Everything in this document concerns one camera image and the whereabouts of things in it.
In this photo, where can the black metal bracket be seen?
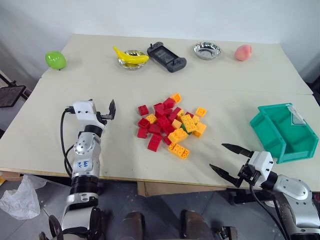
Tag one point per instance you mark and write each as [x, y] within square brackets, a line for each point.
[226, 232]

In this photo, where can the wooden table frame beam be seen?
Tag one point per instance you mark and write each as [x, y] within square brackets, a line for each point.
[175, 188]

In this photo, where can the yellow plastic banana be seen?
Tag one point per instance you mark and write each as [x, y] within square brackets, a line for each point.
[131, 58]

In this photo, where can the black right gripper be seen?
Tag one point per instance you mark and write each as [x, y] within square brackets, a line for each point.
[247, 175]

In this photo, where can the dark brown rounded shape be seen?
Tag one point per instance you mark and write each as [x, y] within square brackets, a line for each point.
[197, 225]
[132, 225]

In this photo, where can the teal plastic storage bin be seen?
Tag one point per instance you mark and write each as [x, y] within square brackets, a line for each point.
[285, 132]

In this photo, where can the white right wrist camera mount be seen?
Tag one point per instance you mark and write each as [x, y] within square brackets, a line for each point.
[261, 161]

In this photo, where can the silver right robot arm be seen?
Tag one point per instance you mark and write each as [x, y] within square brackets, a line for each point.
[295, 190]

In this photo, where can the white plastic bag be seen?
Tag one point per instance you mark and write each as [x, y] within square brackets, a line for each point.
[20, 197]

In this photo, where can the orange plastic toy brick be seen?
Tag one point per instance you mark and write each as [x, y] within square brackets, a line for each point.
[175, 97]

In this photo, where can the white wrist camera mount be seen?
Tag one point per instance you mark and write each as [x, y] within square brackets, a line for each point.
[83, 112]
[261, 161]

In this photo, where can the green plastic apple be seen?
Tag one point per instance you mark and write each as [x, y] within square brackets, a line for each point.
[55, 59]

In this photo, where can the pink plastic peach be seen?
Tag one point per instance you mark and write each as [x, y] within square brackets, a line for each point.
[243, 52]

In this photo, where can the shiny steel bowl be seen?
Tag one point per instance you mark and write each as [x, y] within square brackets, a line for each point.
[207, 51]

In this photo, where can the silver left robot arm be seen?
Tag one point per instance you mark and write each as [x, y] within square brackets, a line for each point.
[86, 150]

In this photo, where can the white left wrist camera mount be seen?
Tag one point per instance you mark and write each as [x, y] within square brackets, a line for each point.
[83, 112]

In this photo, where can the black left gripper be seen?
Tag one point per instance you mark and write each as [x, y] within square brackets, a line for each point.
[100, 117]

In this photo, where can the black handheld game console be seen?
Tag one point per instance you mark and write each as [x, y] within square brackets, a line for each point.
[166, 57]

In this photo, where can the clear glass bowl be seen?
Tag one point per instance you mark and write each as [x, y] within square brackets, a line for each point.
[132, 64]

